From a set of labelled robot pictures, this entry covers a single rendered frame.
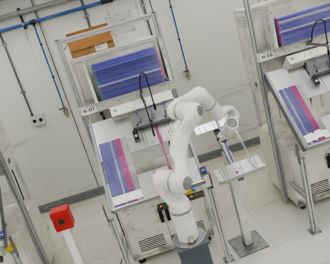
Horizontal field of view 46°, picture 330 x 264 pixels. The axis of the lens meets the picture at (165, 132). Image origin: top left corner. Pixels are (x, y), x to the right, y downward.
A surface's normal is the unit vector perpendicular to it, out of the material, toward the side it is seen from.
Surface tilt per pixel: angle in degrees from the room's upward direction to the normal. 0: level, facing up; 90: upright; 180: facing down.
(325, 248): 0
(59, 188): 90
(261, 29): 90
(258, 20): 90
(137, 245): 90
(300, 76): 45
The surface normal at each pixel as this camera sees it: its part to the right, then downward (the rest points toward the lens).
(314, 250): -0.26, -0.91
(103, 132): -0.07, -0.41
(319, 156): 0.15, 0.28
